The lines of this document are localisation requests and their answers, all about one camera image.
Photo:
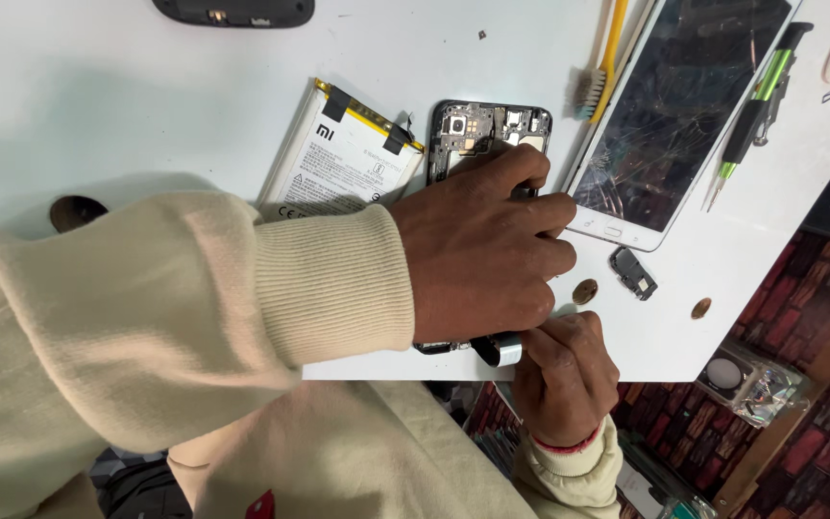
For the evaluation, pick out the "yellow toothbrush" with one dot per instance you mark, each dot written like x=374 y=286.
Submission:
x=611 y=50

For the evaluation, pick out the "cream sweatshirt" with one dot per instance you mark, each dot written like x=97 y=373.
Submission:
x=357 y=454

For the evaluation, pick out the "heap of plastic packets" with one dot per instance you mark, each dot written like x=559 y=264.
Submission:
x=663 y=483

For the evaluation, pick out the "clear plastic box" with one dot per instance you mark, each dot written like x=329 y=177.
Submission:
x=746 y=378

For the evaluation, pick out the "black phone frame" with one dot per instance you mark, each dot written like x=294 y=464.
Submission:
x=487 y=124

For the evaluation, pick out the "person's right hand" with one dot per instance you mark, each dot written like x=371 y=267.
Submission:
x=566 y=382

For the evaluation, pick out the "small black phone part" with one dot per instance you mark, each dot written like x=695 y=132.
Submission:
x=632 y=272

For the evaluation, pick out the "green black screwdriver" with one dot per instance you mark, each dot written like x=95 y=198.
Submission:
x=753 y=119

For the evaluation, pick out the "small red item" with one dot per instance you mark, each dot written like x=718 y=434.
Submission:
x=261 y=506

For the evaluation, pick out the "black phone back cover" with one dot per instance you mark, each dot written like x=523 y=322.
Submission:
x=235 y=11

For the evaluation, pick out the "white tablet with cracked screen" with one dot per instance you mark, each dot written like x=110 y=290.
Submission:
x=681 y=108

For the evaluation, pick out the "silver black flex strip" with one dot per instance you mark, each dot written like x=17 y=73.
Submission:
x=500 y=350

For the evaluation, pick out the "person's left hand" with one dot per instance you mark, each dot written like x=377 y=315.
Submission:
x=472 y=252

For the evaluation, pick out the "white phone battery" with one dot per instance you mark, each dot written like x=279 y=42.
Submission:
x=343 y=166

